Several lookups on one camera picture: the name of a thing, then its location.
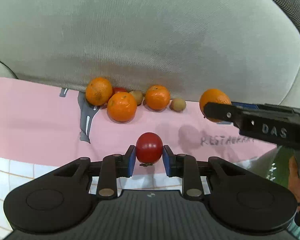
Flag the teal striped sleeve forearm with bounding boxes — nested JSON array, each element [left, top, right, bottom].
[[287, 220, 300, 240]]

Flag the person's hand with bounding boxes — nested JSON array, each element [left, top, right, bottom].
[[288, 156, 300, 211]]

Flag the orange tangerine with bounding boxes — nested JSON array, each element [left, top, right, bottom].
[[85, 77, 113, 106], [107, 92, 137, 122], [199, 88, 232, 118], [145, 85, 171, 111]]

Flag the beige sofa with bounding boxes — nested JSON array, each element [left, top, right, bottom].
[[0, 0, 300, 107]]

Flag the red cherry tomato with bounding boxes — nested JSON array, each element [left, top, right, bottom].
[[112, 87, 127, 95], [136, 132, 163, 167]]

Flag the pink checked lemon cloth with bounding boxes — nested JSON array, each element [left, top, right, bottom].
[[0, 77, 275, 239]]

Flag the green perforated colander bowl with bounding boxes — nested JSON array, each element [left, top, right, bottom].
[[266, 146, 294, 188]]

